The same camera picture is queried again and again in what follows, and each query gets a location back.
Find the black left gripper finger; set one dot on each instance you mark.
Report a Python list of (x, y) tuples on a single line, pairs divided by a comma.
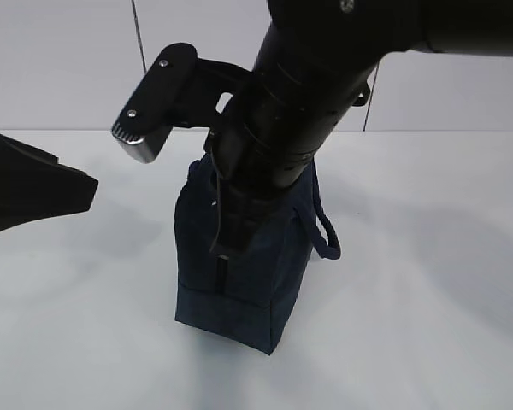
[(34, 185)]

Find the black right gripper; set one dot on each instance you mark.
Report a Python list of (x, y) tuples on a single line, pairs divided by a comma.
[(260, 145)]

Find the dark navy fabric lunch bag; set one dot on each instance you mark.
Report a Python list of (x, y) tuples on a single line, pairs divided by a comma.
[(247, 298)]

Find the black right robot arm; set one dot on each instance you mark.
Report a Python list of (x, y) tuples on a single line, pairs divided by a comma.
[(313, 65)]

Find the silver wrist camera on right arm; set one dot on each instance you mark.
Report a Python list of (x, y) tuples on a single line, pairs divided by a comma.
[(181, 90)]

